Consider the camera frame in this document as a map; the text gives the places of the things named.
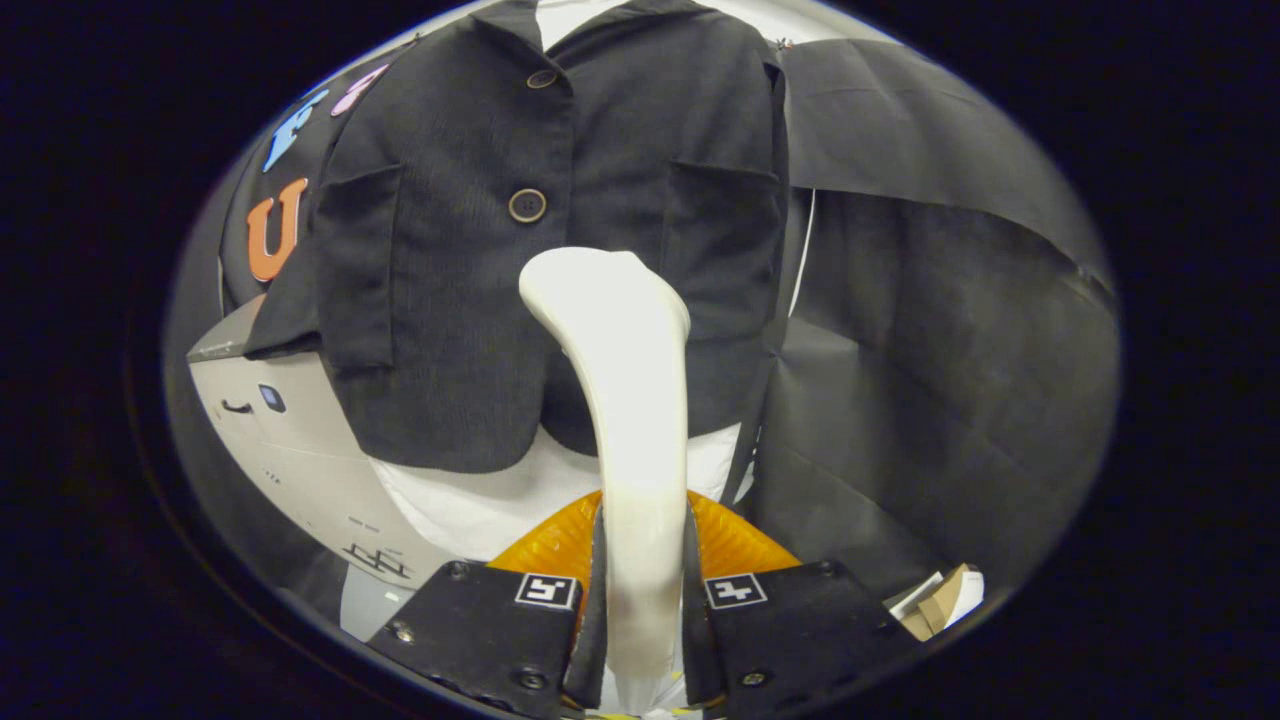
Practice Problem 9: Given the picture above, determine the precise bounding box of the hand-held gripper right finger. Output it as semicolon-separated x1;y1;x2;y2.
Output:
683;490;916;711

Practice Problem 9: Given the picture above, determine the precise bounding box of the white garment steamer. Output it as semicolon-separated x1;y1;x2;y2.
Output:
518;247;693;703

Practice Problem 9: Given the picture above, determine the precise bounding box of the thin white cord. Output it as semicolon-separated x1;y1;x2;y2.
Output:
788;188;819;319

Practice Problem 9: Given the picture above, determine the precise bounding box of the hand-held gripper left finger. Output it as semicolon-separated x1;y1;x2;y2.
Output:
365;490;608;719

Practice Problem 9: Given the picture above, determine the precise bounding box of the black jacket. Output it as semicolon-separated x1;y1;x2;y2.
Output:
243;0;791;476

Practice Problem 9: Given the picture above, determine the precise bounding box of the white box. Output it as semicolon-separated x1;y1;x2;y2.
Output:
888;568;986;626

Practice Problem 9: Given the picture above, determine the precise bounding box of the white mannequin torso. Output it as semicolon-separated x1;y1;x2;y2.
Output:
370;0;746;563

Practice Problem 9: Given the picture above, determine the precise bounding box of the black backdrop cloth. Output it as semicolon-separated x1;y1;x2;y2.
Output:
165;35;1121;606

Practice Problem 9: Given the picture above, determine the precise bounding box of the grey cabinet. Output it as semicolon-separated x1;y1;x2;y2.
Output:
187;295;461;591

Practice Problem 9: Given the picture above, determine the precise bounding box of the brown cardboard piece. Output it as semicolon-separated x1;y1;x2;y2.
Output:
900;563;973;641

